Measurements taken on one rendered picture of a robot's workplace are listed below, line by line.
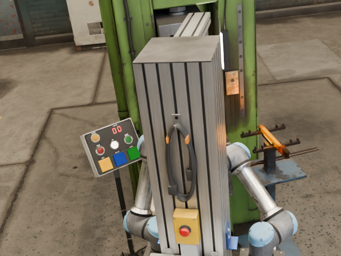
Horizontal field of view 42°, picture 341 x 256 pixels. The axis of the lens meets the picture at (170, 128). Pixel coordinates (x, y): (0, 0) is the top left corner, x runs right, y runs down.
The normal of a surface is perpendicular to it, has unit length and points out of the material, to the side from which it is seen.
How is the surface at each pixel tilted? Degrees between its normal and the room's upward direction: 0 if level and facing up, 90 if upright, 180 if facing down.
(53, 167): 0
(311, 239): 0
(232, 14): 90
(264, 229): 7
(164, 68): 90
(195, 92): 90
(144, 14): 90
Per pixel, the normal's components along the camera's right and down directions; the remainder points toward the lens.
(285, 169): -0.11, -0.87
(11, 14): 0.05, 0.47
